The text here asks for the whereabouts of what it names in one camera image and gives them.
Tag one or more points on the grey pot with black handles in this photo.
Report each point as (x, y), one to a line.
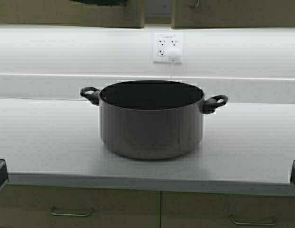
(152, 119)

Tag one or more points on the white power adapter plug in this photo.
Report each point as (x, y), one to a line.
(174, 56)

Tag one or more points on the lower right wooden drawer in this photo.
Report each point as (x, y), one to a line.
(204, 210)

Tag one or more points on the wooden drawer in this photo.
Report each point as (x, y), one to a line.
(24, 206)
(204, 210)

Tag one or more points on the lower left wooden drawer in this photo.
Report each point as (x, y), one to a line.
(24, 206)

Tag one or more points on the white wall outlet plate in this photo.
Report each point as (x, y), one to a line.
(163, 42)

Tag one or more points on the left drawer metal handle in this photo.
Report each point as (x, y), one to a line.
(54, 211)

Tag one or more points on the drawer metal handle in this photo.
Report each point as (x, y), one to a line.
(54, 211)
(242, 221)

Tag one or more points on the left base metal bracket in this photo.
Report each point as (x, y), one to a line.
(3, 174)

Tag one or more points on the right drawer metal handle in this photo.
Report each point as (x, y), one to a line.
(242, 221)

